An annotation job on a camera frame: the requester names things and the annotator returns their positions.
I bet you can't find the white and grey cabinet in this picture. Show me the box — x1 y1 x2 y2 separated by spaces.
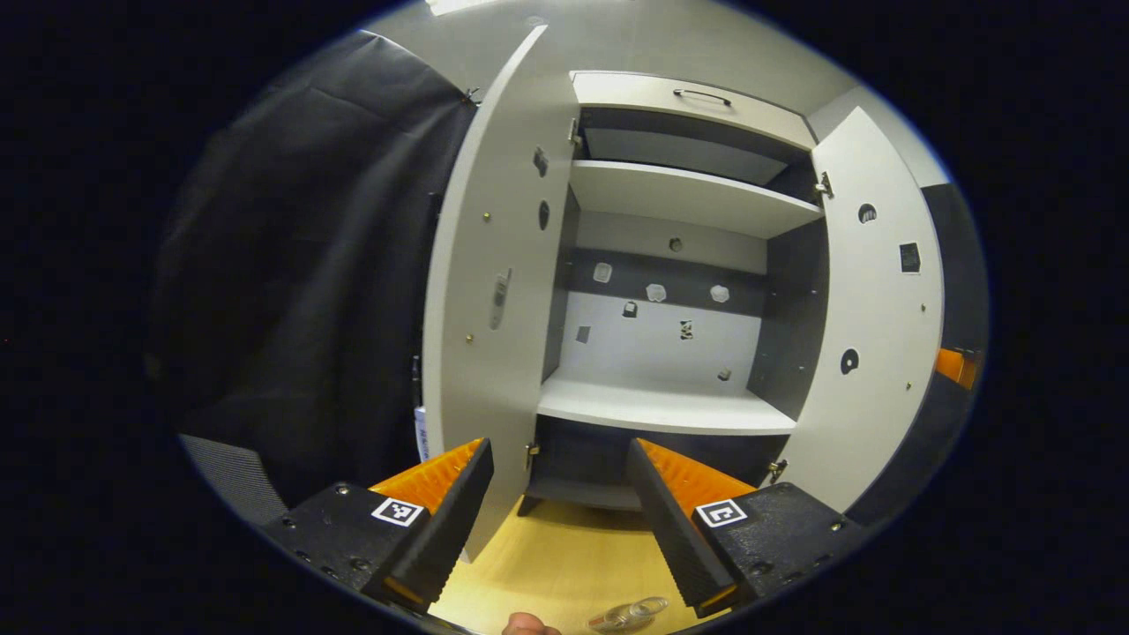
529 71 830 514

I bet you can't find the white cabinet bottom board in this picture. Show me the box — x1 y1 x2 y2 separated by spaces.
536 369 797 437

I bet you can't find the grey striped cloth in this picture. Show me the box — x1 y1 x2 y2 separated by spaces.
181 434 288 527

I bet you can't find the clear glass bottle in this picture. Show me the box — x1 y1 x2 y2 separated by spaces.
587 596 669 634

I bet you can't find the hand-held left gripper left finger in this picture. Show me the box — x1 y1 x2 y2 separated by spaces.
260 437 495 614

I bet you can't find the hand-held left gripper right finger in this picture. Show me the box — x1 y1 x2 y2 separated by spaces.
626 437 870 618

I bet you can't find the white cabinet shelf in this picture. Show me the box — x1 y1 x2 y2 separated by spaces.
569 160 824 239

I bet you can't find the white cabinet drawer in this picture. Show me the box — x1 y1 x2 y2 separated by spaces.
572 71 817 151

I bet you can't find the white cabinet door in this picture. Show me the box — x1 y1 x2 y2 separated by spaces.
422 25 583 564
776 106 945 514

